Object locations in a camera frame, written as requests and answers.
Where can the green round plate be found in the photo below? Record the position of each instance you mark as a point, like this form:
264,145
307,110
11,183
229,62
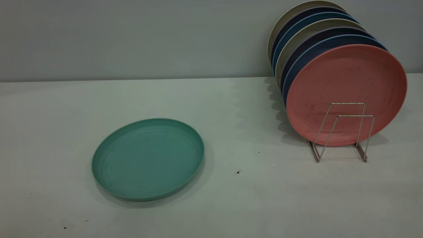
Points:
148,158

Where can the dark purple plate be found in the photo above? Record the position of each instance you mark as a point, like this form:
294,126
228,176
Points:
297,19
322,33

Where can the beige round plate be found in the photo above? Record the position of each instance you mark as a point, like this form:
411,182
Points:
290,13
310,29

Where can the teal blue plate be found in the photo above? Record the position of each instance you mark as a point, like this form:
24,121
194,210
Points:
307,21

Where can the pink round plate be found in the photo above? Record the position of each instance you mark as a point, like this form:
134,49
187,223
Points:
347,76

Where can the navy plate light blue rim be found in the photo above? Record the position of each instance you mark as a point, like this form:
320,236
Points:
330,40

